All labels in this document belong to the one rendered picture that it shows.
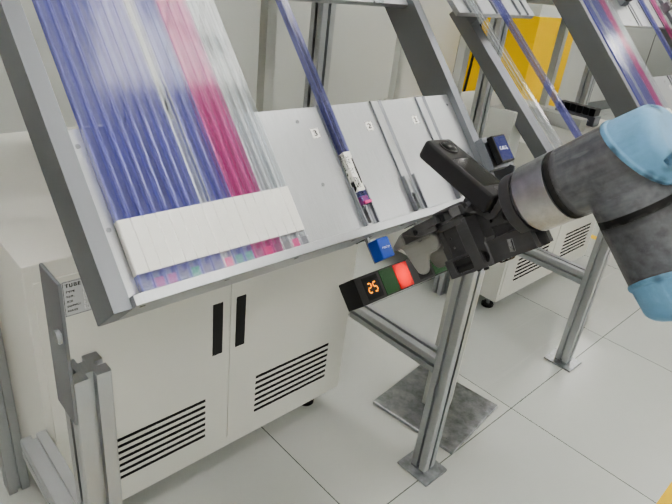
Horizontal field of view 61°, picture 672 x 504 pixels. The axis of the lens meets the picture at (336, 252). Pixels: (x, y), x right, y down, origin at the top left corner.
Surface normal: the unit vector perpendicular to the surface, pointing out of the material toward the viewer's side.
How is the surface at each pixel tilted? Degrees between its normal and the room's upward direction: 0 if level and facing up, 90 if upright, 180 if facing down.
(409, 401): 0
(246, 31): 90
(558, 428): 0
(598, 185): 102
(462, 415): 0
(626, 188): 78
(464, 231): 90
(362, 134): 48
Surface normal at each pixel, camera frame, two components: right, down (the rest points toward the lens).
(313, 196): 0.57, -0.30
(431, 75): -0.73, 0.23
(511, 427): 0.11, -0.89
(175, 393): 0.68, 0.39
